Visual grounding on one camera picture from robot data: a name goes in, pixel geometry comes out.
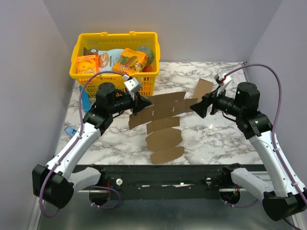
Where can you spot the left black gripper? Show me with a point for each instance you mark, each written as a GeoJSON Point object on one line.
{"type": "Point", "coordinates": [138, 102]}

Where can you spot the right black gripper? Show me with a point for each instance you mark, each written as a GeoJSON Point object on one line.
{"type": "Point", "coordinates": [208, 105]}

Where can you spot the brown cardboard box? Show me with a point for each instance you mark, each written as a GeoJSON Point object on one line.
{"type": "Point", "coordinates": [162, 121]}
{"type": "Point", "coordinates": [203, 87]}

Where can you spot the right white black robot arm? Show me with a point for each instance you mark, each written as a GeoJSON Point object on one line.
{"type": "Point", "coordinates": [285, 195]}

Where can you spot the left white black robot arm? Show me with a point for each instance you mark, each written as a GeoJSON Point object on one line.
{"type": "Point", "coordinates": [56, 182]}

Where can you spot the folded brown cardboard box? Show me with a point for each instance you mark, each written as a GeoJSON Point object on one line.
{"type": "Point", "coordinates": [203, 87]}

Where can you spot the tall blue box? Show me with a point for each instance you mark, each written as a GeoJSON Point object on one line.
{"type": "Point", "coordinates": [84, 101]}

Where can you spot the orange Daddy snack box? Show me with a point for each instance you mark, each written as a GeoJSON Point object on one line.
{"type": "Point", "coordinates": [88, 64]}

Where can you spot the small blue flat box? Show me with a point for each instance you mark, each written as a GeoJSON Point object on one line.
{"type": "Point", "coordinates": [70, 131]}

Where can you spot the small orange fruit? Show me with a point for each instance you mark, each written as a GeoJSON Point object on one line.
{"type": "Point", "coordinates": [148, 68]}

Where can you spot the orange candy bag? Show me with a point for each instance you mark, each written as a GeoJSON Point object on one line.
{"type": "Point", "coordinates": [131, 61]}

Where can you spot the green round melon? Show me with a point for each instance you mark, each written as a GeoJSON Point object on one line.
{"type": "Point", "coordinates": [148, 52]}

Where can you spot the light blue chips bag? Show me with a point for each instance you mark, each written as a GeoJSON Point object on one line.
{"type": "Point", "coordinates": [106, 59]}

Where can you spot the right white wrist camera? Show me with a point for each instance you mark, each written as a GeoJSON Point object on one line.
{"type": "Point", "coordinates": [222, 81]}

